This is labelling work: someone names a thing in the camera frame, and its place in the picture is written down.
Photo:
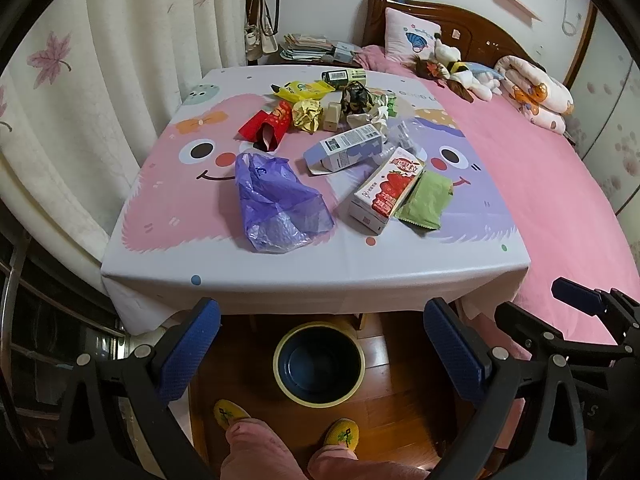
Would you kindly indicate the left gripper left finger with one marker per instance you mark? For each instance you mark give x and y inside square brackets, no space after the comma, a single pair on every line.
[96,441]

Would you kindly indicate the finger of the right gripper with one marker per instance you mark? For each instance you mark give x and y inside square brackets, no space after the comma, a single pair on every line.
[582,295]
[549,348]

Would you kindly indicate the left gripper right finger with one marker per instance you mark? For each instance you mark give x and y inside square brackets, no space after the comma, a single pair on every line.
[552,443]

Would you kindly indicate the strawberry milk carton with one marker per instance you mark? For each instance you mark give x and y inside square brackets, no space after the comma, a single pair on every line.
[374,203]

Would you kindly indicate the purple plastic bag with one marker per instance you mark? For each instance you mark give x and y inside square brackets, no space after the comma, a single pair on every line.
[279,213]

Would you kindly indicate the clear plastic wrapper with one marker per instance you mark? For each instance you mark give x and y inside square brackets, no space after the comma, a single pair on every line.
[398,136]

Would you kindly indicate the red snack packet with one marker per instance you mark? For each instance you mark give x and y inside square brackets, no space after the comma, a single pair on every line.
[266,130]

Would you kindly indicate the white blue carton box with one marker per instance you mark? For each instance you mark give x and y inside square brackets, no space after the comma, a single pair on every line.
[344,150]

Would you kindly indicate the dark patterned wrapper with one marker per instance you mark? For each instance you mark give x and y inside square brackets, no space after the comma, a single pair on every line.
[356,99]

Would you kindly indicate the small beige box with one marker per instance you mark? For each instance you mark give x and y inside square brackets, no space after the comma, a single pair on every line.
[332,117]

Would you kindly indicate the gold foil wrapper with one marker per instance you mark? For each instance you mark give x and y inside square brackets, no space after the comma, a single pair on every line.
[307,115]

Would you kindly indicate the yellow snack packet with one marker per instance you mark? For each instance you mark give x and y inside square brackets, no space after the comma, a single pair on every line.
[296,91]

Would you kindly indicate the green black small box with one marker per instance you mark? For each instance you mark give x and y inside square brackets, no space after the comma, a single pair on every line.
[343,77]

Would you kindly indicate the green paper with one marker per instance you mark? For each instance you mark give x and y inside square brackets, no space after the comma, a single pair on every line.
[384,99]

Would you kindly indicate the yellow rimmed trash bin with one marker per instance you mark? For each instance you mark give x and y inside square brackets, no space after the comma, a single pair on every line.
[318,365]

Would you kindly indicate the left yellow slipper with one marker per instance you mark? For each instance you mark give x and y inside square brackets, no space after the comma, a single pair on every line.
[227,413]

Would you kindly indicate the pink bed sheet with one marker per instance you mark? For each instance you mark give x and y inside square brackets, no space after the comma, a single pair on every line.
[565,220]

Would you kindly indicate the rolled floral quilt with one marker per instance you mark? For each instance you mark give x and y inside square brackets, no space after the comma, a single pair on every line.
[541,99]

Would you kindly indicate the wardrobe sliding door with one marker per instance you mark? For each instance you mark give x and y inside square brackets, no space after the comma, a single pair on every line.
[605,123]

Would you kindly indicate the cartoon printed tablecloth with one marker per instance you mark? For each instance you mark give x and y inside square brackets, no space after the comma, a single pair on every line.
[180,237]

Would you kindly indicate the blue white plush toy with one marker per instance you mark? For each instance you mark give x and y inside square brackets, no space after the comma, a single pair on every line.
[487,76]

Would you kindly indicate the white crumpled paper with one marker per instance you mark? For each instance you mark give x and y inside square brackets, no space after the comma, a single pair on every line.
[376,117]

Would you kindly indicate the brown plush toy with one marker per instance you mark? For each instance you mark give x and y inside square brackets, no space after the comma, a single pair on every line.
[436,72]

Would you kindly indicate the wooden headboard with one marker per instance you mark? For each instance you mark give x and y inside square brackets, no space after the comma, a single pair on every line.
[478,39]

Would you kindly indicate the cream floral curtain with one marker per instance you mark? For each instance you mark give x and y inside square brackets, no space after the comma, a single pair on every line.
[83,100]

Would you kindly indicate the white cartoon pillow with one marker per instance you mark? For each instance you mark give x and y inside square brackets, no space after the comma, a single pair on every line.
[407,36]

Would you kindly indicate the small blue tissue box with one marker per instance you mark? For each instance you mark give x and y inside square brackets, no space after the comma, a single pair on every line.
[344,53]

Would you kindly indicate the white hanging bag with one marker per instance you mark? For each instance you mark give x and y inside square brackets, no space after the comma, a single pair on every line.
[260,40]

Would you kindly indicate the stack of books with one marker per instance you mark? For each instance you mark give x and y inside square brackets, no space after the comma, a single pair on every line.
[303,48]

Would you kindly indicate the pink wall shelf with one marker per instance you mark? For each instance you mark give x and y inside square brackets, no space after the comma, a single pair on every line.
[524,9]

